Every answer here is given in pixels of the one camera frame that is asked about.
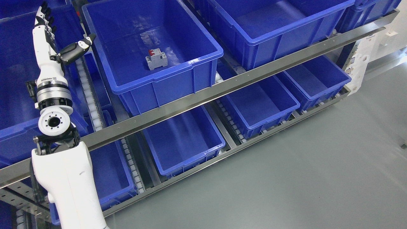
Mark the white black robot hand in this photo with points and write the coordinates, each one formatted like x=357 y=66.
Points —
x=50 y=61

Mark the grey circuit breaker red switch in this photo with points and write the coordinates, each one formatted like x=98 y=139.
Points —
x=156 y=59

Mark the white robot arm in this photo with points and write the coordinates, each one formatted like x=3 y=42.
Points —
x=61 y=161

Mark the white roller track left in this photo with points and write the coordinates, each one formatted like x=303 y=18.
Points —
x=94 y=112

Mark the large blue bin centre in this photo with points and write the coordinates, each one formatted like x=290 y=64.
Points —
x=126 y=30

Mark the large blue bin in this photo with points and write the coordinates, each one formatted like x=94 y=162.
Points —
x=257 y=32
x=126 y=30

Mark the lower blue bin left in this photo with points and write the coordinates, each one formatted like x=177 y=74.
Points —
x=113 y=184

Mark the lower blue bin centre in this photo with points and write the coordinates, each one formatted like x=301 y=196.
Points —
x=184 y=141

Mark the large blue bin right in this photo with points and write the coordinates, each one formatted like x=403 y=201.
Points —
x=257 y=32

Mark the lower blue bin far right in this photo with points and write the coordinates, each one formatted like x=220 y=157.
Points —
x=314 y=81

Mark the blue bin upper far right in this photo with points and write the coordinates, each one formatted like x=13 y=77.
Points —
x=364 y=12

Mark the steel shelf front rail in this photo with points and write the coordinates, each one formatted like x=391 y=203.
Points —
x=137 y=123

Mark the steel shelf rail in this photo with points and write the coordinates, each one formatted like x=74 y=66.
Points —
x=137 y=146
x=137 y=123

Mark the lower steel shelf rail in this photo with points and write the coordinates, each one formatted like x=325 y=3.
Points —
x=137 y=146

